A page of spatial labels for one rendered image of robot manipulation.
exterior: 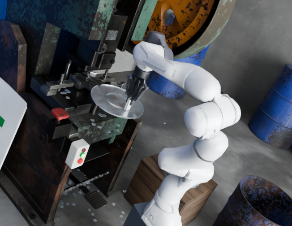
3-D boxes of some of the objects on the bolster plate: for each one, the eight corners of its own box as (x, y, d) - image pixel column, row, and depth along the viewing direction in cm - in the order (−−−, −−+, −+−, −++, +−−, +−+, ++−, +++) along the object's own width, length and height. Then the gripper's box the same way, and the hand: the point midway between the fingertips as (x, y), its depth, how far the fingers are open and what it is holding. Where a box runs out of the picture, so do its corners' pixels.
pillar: (67, 79, 176) (74, 56, 169) (64, 79, 174) (70, 56, 167) (65, 77, 176) (71, 54, 170) (62, 77, 175) (68, 54, 168)
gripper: (128, 61, 151) (113, 103, 162) (148, 75, 145) (130, 118, 156) (138, 61, 157) (122, 101, 168) (158, 74, 151) (140, 115, 162)
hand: (129, 103), depth 160 cm, fingers closed
